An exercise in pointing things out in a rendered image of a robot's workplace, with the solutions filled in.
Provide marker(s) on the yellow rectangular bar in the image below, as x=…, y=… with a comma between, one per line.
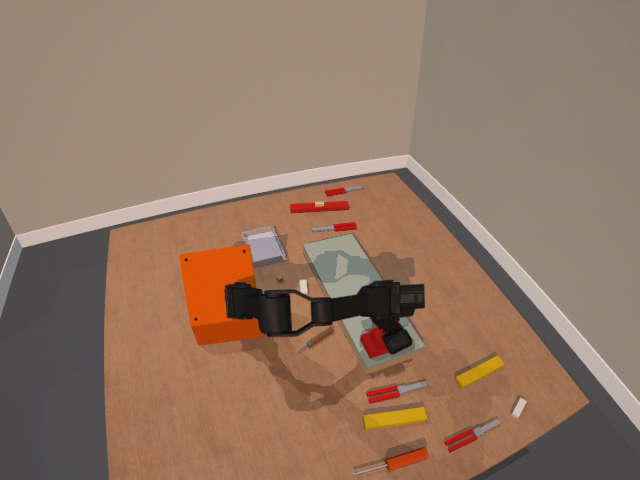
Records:
x=479, y=372
x=394, y=418

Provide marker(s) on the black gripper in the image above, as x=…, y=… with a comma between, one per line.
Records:
x=396, y=339

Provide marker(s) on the awl with brown wooden handle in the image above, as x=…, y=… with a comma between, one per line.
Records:
x=319, y=338

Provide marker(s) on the orange-handled awl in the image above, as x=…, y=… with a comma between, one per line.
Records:
x=401, y=460

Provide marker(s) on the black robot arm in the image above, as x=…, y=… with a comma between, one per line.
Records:
x=380, y=299

